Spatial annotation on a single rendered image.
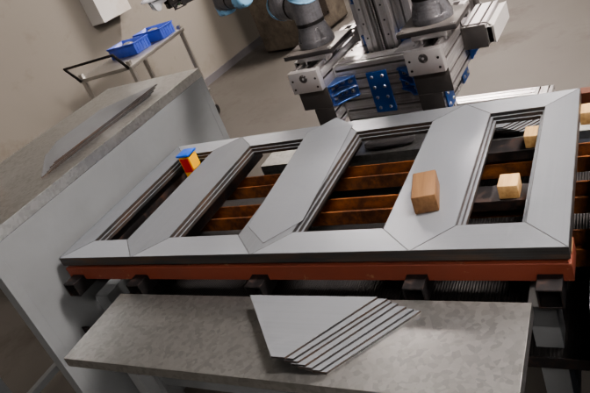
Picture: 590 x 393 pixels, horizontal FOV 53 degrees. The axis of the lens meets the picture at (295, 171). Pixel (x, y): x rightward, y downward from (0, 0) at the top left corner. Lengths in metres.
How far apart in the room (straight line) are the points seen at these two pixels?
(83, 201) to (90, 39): 3.57
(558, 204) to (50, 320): 1.60
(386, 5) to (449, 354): 1.50
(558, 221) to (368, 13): 1.34
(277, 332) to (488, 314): 0.47
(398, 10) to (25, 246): 1.62
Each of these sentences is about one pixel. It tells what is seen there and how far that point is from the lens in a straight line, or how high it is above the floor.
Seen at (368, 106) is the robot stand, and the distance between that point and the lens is 2.47.
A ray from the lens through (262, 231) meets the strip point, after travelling 1.69.
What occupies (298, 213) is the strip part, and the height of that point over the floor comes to 0.85.
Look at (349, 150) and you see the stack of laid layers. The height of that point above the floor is 0.83.
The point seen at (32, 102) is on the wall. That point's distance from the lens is 5.25.
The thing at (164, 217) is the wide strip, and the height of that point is 0.85.
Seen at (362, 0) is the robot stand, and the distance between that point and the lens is 2.44.
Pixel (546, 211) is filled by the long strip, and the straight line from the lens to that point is 1.43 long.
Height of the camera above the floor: 1.67
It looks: 25 degrees down
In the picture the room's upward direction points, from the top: 22 degrees counter-clockwise
